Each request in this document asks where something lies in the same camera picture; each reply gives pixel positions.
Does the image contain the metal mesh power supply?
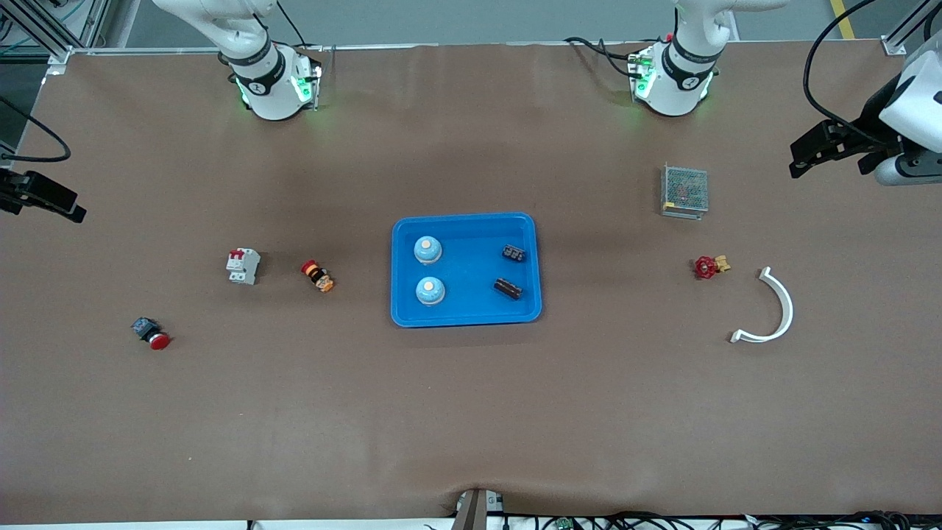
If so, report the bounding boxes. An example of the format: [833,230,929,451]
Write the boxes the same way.
[660,163,709,220]

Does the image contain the red mushroom push button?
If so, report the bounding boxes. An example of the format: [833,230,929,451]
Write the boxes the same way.
[131,317,171,351]

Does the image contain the white curved pipe clamp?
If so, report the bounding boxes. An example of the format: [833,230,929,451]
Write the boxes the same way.
[729,266,795,345]

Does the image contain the blue plastic tray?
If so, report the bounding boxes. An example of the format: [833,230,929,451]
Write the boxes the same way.
[390,212,543,328]

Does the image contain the brown table cover sheet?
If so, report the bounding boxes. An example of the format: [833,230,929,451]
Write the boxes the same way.
[0,40,942,525]

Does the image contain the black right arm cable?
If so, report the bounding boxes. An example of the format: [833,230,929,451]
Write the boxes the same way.
[0,94,72,163]

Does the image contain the aluminium frame profile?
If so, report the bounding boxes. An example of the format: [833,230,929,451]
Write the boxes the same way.
[883,0,942,56]
[0,0,111,74]

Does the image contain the white circuit breaker red switch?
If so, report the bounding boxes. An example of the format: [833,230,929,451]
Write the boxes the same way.
[226,248,261,286]

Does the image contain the grey arm base connector bracket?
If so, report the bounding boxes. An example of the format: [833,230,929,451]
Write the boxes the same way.
[303,46,326,113]
[627,46,657,100]

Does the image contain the black left base cable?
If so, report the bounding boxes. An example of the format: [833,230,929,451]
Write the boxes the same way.
[564,35,642,80]

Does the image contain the black base cable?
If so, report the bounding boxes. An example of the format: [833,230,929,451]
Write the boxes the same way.
[564,35,642,80]
[274,0,325,54]

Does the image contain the orange black emergency stop switch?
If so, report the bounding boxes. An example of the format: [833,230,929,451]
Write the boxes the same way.
[300,260,335,293]

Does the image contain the black right base cable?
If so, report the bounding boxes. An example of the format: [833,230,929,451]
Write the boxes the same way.
[274,0,325,54]

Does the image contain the black cable bundle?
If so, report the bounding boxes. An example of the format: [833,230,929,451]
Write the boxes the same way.
[508,510,913,530]

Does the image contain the grey metal camera stand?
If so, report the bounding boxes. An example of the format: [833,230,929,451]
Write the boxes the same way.
[450,487,506,530]

